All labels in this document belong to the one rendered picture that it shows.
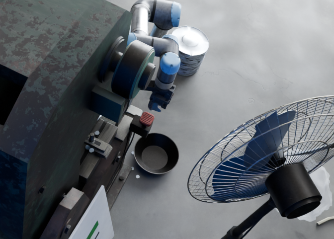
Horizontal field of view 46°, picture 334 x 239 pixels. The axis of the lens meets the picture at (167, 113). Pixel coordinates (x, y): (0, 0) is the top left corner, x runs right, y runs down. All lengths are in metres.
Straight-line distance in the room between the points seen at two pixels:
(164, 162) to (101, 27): 1.62
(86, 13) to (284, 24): 2.91
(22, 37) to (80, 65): 0.17
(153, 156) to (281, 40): 1.72
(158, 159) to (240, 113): 0.78
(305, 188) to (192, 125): 1.73
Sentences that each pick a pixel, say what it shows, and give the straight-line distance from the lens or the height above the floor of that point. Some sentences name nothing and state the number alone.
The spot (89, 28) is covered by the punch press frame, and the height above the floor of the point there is 1.50.
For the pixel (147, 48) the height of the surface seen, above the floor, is 1.42.
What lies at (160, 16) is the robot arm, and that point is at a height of 1.03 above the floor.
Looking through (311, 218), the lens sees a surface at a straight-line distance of 2.80.
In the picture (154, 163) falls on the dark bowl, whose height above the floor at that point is 0.00.
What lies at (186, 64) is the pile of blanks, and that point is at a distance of 2.98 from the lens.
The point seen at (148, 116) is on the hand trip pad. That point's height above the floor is 0.76.
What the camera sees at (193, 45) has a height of 0.25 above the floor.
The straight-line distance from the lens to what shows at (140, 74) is 1.21.
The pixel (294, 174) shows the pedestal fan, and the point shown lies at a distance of 1.22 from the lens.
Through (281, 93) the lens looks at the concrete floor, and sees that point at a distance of 3.33.
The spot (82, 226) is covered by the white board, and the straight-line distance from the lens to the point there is 1.85.
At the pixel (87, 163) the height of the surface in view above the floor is 0.71.
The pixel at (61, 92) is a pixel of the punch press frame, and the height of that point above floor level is 1.50.
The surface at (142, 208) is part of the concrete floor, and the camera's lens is 2.50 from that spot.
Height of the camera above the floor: 2.33
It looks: 55 degrees down
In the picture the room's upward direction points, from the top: 22 degrees clockwise
